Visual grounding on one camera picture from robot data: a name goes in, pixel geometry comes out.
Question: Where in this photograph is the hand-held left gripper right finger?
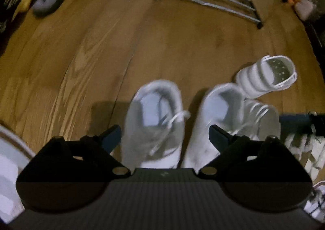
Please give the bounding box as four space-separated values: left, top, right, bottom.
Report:
196 124 293 178

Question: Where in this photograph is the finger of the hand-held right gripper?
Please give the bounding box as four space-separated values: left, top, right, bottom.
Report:
279 111 325 134

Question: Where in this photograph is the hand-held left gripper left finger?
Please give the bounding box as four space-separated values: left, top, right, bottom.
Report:
38 125 131 178

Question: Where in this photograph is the white lace-up sneaker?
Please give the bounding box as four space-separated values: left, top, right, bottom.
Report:
121 79 191 169
181 83 247 169

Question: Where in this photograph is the white patterned shoe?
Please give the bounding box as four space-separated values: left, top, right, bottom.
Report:
284 133 325 180
303 181 325 221

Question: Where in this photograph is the white curved object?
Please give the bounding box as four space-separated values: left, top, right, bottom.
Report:
0 125 36 223

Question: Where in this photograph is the white strap sandal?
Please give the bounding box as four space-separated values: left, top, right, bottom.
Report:
235 55 297 99
241 99 281 142

